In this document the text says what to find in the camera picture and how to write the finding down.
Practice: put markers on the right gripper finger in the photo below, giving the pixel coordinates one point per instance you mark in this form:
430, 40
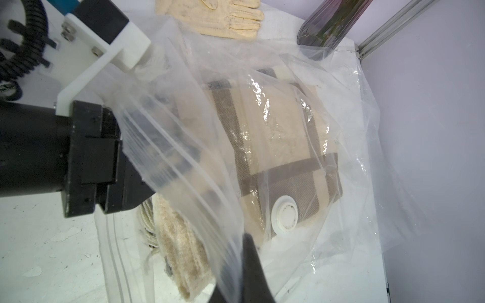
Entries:
242, 279

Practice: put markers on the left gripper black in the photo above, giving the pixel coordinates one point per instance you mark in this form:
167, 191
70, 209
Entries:
99, 174

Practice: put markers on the clear plastic vacuum bag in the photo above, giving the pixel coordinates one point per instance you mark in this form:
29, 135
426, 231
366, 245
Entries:
178, 142

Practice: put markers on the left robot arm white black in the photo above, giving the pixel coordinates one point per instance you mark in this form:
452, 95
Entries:
51, 142

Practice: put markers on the white vacuum bag valve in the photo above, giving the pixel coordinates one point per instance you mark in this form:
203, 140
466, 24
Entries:
284, 215

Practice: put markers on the beige brown striped scarf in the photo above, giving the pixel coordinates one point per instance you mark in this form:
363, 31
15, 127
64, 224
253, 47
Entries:
284, 144

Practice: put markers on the beige leather gloves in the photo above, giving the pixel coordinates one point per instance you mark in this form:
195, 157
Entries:
222, 18

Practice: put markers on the purple glass vase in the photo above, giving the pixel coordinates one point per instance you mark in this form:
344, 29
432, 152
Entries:
331, 22

